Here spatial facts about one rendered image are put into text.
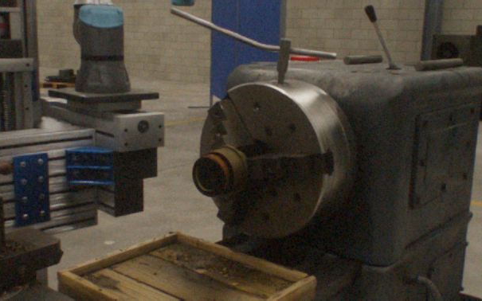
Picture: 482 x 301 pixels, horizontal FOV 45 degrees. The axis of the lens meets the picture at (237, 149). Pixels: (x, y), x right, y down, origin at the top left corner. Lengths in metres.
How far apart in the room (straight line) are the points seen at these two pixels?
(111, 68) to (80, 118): 0.16
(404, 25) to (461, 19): 1.08
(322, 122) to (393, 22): 10.83
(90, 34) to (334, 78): 0.69
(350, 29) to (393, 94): 11.15
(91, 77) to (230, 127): 0.58
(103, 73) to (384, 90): 0.77
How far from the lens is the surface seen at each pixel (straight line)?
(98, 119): 1.57
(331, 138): 1.10
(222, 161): 1.04
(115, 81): 1.61
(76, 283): 1.08
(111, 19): 1.61
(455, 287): 1.74
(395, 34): 11.88
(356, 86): 1.22
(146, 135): 1.53
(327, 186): 1.10
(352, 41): 12.28
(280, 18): 6.04
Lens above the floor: 1.34
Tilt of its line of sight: 12 degrees down
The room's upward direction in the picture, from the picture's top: 1 degrees clockwise
